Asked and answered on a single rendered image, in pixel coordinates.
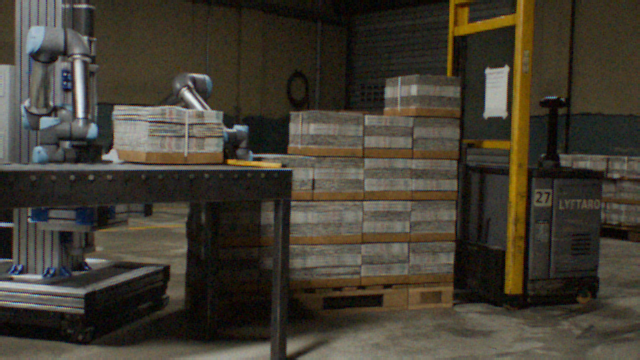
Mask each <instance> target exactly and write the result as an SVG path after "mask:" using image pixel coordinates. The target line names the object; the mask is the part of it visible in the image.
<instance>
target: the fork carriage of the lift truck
mask: <svg viewBox="0 0 640 360"><path fill-rule="evenodd" d="M449 241H452V242H456V243H455V244H456V251H455V254H454V255H455V256H454V269H453V270H454V272H453V273H454V281H451V282H454V283H455V284H456V287H457V288H459V289H465V288H470V289H473V290H476V292H478V296H480V297H483V298H486V299H489V300H492V301H493V300H500V291H501V267H502V248H501V247H495V245H491V244H487V243H483V242H478V241H474V240H470V239H465V238H461V237H457V236H456V239H455V240H449Z"/></svg>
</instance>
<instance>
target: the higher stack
mask: <svg viewBox="0 0 640 360"><path fill-rule="evenodd" d="M460 90H461V78H457V77H444V76H427V75H412V76H405V77H402V78H400V77H399V78H390V79H386V88H385V91H386V92H385V95H386V96H385V108H384V110H390V108H398V111H399V108H406V107H427V108H450V109H460V107H461V102H460V101H461V97H460ZM398 117H409V118H414V121H413V123H414V124H413V130H412V132H413V134H412V138H413V140H412V149H413V150H456V151H458V149H459V144H460V143H459V139H460V137H459V136H460V132H459V131H460V129H459V125H458V126H457V125H456V124H460V121H459V120H457V119H455V118H459V117H433V116H398ZM458 130H459V131H458ZM409 159H411V160H410V161H412V164H411V165H412V167H411V168H412V169H411V171H409V172H411V177H410V179H413V181H412V190H411V191H422V192H457V190H458V189H457V187H458V184H457V183H458V182H457V181H458V180H457V179H456V178H458V177H457V176H458V175H457V173H458V170H456V168H457V166H458V165H457V164H456V163H457V161H452V160H454V159H422V158H409ZM406 200H409V202H411V204H412V205H411V210H410V212H411V215H410V222H411V223H410V233H411V234H415V233H454V232H455V231H456V228H455V226H456V223H455V221H456V212H457V211H456V202H454V199H406ZM404 242H407V245H409V246H407V249H409V250H407V251H409V253H410V254H409V256H407V257H409V260H410V261H409V270H407V273H409V275H432V274H453V272H454V270H453V269H454V256H455V255H454V254H455V251H456V244H455V243H456V242H452V241H449V240H435V241H404ZM403 284H406V288H408V310H410V309H426V308H442V307H453V290H454V286H453V285H454V282H451V281H442V282H421V283H403Z"/></svg>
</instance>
